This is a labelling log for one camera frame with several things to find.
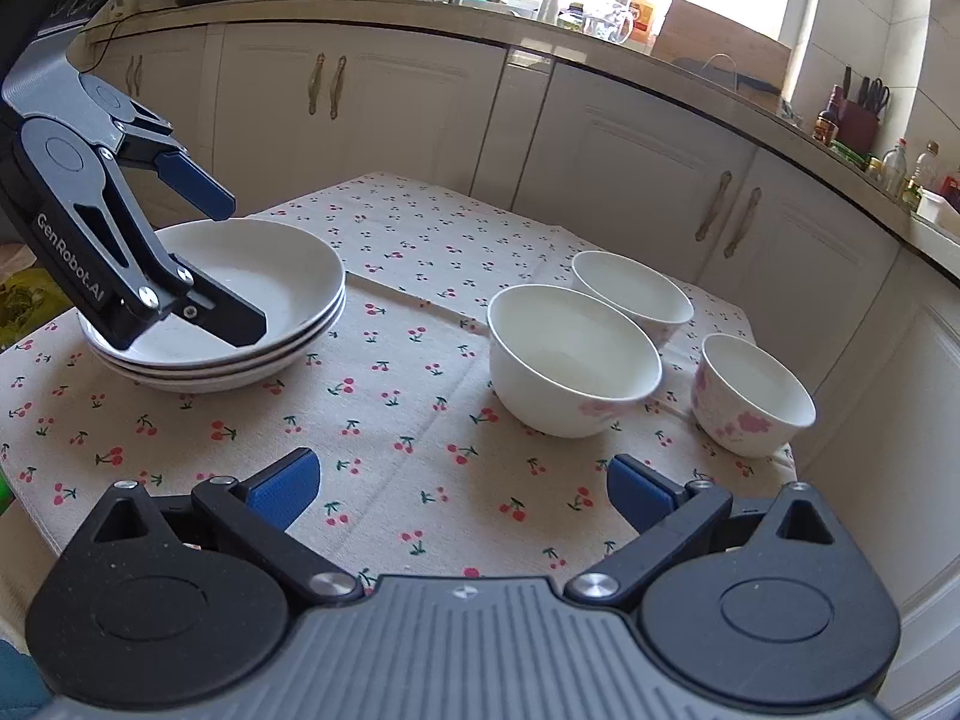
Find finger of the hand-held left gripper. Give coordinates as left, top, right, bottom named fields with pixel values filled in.
left=64, top=165, right=268, bottom=350
left=112, top=100, right=236, bottom=218

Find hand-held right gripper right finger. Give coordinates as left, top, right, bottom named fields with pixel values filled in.
left=565, top=454, right=854, bottom=614

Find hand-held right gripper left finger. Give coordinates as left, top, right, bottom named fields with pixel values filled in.
left=73, top=446, right=367, bottom=614

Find large white flower print plate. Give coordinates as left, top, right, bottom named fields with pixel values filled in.
left=81, top=289, right=347, bottom=380

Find white deep flower print plate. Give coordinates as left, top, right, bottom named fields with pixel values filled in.
left=86, top=304, right=346, bottom=394
left=79, top=219, right=347, bottom=365

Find small pink flower bowl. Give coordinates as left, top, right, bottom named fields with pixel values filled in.
left=690, top=333, right=817, bottom=459

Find large white bowl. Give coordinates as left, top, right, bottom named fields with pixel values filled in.
left=487, top=283, right=664, bottom=438

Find medium white bowl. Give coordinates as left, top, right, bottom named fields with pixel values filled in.
left=571, top=250, right=695, bottom=350

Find cherry print tablecloth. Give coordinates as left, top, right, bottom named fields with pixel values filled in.
left=0, top=171, right=797, bottom=593

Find yellow green plastic bag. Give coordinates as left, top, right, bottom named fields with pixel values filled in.
left=0, top=262, right=76, bottom=350

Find beige stone countertop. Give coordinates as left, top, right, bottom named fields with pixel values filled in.
left=82, top=0, right=960, bottom=286

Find green labelled jars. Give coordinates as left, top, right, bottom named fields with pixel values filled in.
left=832, top=142, right=882, bottom=170

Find clear glass bottle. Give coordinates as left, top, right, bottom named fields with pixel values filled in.
left=881, top=139, right=910, bottom=196

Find white plastic container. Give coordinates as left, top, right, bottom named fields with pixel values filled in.
left=916, top=187, right=960, bottom=235

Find dark sauce bottle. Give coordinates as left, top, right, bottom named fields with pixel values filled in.
left=814, top=84, right=841, bottom=145

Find clear bottle yellow cap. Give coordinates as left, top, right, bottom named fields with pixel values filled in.
left=907, top=141, right=942, bottom=211

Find dark red knife block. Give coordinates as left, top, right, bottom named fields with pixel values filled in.
left=836, top=66, right=891, bottom=155

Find clear glass jug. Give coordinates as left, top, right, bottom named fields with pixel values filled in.
left=583, top=4, right=635, bottom=43

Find wooden cutting board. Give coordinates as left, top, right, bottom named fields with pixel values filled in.
left=651, top=0, right=794, bottom=87

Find orange labelled bottle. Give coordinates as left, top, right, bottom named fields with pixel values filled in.
left=626, top=0, right=659, bottom=42

